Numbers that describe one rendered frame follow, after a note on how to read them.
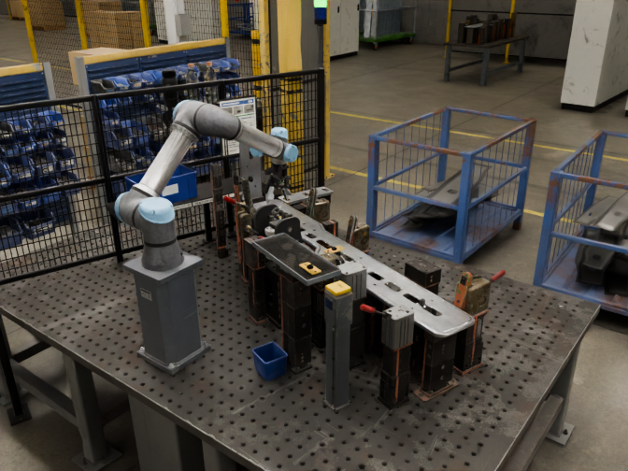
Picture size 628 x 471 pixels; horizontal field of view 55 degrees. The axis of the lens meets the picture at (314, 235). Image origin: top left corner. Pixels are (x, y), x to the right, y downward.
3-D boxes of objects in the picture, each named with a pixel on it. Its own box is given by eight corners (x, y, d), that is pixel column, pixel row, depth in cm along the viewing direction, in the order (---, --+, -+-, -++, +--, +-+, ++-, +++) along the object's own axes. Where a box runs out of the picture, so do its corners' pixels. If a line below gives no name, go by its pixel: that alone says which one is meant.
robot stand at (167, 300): (171, 375, 224) (159, 280, 207) (136, 355, 235) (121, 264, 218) (211, 349, 238) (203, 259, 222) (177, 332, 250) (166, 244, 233)
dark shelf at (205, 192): (286, 185, 323) (286, 180, 322) (120, 223, 278) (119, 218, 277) (265, 175, 340) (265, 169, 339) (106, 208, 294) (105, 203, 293)
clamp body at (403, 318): (414, 402, 209) (421, 312, 194) (390, 414, 203) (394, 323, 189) (396, 387, 216) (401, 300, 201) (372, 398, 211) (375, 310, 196)
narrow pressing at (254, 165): (263, 195, 309) (260, 131, 295) (242, 200, 303) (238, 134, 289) (262, 195, 310) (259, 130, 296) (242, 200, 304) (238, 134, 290)
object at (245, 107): (259, 150, 332) (256, 94, 319) (221, 158, 320) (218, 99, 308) (257, 149, 333) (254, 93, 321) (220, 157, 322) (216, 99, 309)
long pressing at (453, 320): (485, 320, 203) (485, 316, 203) (436, 341, 192) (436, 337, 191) (277, 199, 308) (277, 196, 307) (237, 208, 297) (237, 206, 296)
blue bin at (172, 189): (199, 196, 301) (196, 171, 296) (142, 211, 283) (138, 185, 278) (182, 188, 313) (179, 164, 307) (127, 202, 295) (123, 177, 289)
